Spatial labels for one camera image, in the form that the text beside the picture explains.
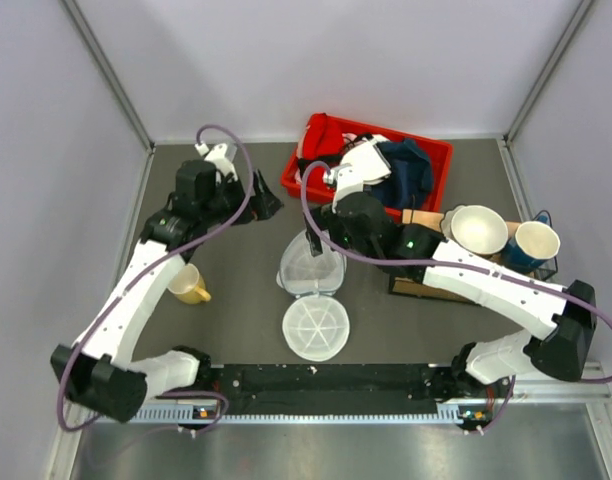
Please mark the red plastic bin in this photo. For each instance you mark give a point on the red plastic bin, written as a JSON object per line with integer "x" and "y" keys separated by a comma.
{"x": 327, "y": 140}

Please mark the navy blue garment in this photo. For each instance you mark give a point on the navy blue garment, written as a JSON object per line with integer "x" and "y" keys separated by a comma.
{"x": 411, "y": 180}

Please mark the cream bowl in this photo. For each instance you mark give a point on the cream bowl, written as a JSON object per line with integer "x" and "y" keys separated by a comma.
{"x": 475, "y": 228}

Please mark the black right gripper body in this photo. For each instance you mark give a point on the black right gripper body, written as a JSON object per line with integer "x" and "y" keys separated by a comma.
{"x": 325, "y": 219}

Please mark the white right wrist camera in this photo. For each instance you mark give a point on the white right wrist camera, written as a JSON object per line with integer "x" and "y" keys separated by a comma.
{"x": 344, "y": 180}

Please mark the blue cup cream inside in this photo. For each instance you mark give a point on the blue cup cream inside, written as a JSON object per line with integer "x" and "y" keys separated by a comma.
{"x": 534, "y": 243}

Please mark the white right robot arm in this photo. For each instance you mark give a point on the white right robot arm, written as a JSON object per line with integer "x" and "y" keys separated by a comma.
{"x": 557, "y": 323}

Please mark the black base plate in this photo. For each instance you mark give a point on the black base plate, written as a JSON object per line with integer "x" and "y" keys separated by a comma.
{"x": 338, "y": 389}

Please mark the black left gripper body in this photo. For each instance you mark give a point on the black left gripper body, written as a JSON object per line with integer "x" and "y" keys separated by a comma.
{"x": 227, "y": 197}

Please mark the yellow mug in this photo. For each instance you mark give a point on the yellow mug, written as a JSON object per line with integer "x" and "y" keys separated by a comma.
{"x": 189, "y": 287}

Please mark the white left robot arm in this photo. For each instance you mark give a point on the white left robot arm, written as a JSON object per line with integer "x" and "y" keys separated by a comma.
{"x": 98, "y": 370}

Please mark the white mesh laundry bag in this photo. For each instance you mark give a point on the white mesh laundry bag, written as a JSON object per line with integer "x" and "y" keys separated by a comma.
{"x": 316, "y": 326}

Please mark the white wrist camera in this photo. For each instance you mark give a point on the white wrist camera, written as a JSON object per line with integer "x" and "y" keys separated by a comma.
{"x": 344, "y": 180}
{"x": 222, "y": 156}

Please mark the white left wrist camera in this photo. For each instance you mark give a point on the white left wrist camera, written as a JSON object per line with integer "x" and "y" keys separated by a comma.
{"x": 222, "y": 156}

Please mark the pink garment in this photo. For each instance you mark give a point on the pink garment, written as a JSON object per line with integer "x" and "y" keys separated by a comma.
{"x": 349, "y": 137}

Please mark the black wire wooden shelf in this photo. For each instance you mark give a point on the black wire wooden shelf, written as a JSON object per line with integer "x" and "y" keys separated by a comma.
{"x": 421, "y": 287}

